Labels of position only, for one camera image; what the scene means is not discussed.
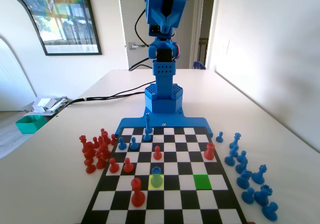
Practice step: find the green plastic box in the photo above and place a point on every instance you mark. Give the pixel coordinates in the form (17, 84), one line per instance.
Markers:
(30, 125)

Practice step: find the white door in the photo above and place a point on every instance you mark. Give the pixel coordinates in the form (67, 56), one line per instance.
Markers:
(130, 13)

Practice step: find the blue plastic object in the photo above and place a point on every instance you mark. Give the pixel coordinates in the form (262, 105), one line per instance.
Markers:
(198, 65)

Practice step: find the red piece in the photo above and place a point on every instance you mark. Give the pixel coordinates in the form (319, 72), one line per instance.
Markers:
(209, 153)

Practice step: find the black white chessboard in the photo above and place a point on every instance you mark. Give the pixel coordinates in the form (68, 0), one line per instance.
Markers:
(185, 164)

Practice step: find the pile of papers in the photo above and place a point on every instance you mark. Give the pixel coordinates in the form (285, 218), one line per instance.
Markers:
(47, 103)

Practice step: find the large red pawn front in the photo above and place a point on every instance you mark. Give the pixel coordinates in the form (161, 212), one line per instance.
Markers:
(137, 196)

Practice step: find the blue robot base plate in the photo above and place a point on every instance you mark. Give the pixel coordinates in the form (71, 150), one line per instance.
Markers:
(190, 121)

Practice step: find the blue chess queen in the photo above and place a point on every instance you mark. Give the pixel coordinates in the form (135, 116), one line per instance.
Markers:
(236, 140)

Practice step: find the blue chess bishop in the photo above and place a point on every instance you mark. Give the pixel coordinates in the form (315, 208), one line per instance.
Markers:
(230, 160)

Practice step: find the tall blue piece back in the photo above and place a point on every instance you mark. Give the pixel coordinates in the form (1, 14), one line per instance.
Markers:
(147, 136)

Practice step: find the blue chess pawn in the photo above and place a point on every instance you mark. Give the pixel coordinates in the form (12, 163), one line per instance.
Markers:
(122, 145)
(242, 156)
(134, 146)
(248, 196)
(219, 137)

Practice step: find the black framed picture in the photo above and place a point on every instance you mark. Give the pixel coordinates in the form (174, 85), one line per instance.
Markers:
(65, 21)

